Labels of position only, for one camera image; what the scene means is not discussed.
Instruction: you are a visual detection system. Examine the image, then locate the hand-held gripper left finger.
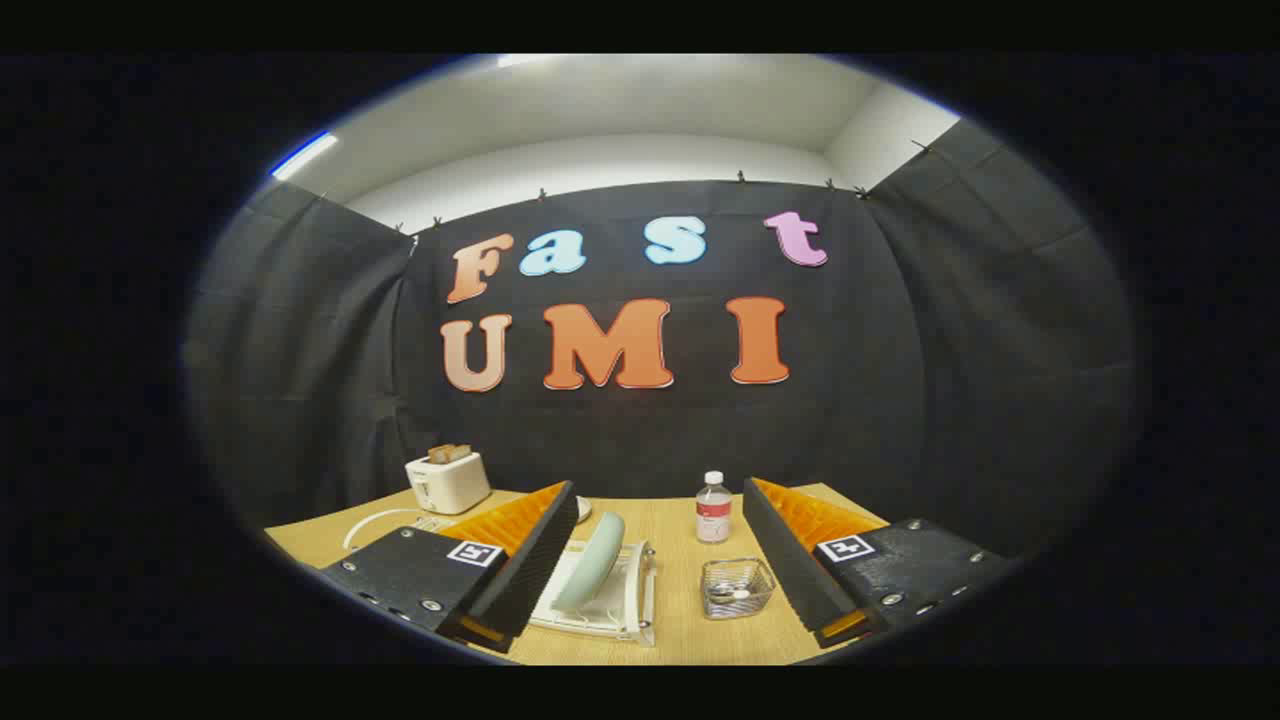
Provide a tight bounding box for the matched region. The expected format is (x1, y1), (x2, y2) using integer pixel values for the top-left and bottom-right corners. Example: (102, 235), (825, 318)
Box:
(320, 480), (581, 656)

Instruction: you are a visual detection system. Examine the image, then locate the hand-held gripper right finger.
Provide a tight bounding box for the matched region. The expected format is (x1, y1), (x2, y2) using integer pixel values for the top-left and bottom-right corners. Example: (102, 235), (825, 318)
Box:
(742, 477), (1016, 649)

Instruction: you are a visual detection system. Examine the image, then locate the metal wire basket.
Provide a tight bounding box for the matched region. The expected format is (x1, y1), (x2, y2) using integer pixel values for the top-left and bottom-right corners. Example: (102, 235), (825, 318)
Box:
(701, 558), (778, 621)

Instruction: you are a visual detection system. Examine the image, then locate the mint green plate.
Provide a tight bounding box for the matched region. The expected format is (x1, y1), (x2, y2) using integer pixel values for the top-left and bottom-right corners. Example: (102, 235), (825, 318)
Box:
(551, 512), (627, 613)

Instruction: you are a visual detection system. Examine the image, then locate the white dish rack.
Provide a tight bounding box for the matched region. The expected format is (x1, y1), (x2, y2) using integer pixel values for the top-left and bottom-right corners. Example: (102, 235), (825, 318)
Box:
(410, 512), (658, 646)

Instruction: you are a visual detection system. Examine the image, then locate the clear bottle with red label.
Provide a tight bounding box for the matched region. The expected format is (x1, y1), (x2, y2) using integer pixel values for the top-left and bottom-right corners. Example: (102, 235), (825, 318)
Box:
(696, 471), (733, 544)

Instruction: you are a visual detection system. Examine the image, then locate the white toaster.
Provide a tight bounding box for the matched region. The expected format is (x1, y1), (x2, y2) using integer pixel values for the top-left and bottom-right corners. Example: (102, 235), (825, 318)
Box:
(405, 452), (492, 515)

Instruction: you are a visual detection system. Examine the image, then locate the black backdrop cloth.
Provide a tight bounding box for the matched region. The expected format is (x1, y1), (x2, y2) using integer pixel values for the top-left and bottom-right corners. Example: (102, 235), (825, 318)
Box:
(185, 120), (1136, 561)

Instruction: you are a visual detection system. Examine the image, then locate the ceiling light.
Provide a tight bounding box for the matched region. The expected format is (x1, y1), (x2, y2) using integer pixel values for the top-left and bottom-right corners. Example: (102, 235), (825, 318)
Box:
(270, 130), (341, 182)

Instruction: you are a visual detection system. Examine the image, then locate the white power cable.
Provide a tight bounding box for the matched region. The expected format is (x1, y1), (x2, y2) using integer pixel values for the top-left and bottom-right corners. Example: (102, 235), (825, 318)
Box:
(344, 508), (426, 552)

